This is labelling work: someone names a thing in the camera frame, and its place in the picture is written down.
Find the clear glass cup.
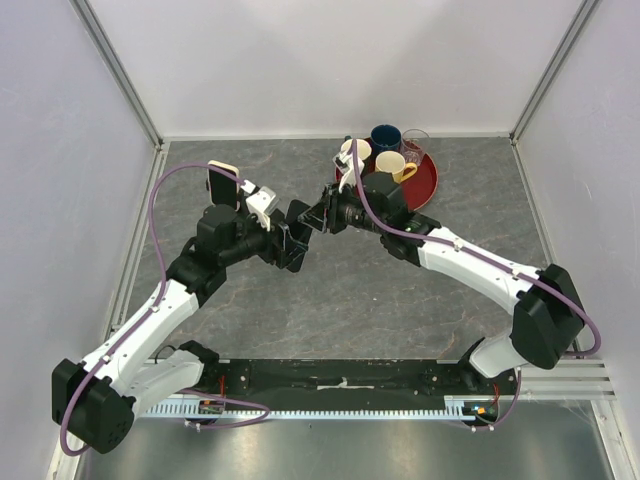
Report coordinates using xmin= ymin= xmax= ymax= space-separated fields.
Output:
xmin=400 ymin=128 xmax=430 ymax=166

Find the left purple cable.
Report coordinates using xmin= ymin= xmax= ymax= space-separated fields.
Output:
xmin=59 ymin=162 xmax=271 ymax=459

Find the purple cable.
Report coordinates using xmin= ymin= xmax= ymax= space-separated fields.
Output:
xmin=349 ymin=139 xmax=603 ymax=432
xmin=59 ymin=162 xmax=271 ymax=459

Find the white slotted cable duct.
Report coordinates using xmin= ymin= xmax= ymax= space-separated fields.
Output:
xmin=141 ymin=395 xmax=497 ymax=422

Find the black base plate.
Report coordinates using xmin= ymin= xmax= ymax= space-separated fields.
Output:
xmin=196 ymin=359 xmax=517 ymax=397

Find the dark blue mug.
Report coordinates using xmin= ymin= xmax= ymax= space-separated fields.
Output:
xmin=370 ymin=124 xmax=402 ymax=155

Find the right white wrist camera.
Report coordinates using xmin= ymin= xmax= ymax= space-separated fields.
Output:
xmin=334 ymin=152 xmax=364 ymax=192

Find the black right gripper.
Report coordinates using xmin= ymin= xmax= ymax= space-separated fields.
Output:
xmin=299 ymin=178 xmax=387 ymax=235

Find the green mug cream inside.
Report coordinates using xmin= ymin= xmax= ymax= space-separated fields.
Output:
xmin=339 ymin=137 xmax=372 ymax=174

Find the black phone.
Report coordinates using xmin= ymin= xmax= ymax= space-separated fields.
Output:
xmin=282 ymin=200 xmax=312 ymax=273

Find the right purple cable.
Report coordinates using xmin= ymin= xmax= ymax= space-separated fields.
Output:
xmin=349 ymin=139 xmax=603 ymax=432

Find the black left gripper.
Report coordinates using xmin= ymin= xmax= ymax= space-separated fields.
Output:
xmin=220 ymin=213 xmax=307 ymax=269

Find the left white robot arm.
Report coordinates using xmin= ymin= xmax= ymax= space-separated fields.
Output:
xmin=51 ymin=197 xmax=312 ymax=454

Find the yellow mug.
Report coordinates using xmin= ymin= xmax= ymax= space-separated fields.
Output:
xmin=375 ymin=151 xmax=418 ymax=184

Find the aluminium frame rail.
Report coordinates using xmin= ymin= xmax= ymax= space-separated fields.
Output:
xmin=47 ymin=0 xmax=640 ymax=480

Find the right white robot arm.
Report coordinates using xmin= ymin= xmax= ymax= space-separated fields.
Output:
xmin=299 ymin=173 xmax=585 ymax=394

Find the red round tray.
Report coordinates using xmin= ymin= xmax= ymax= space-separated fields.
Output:
xmin=334 ymin=153 xmax=438 ymax=211

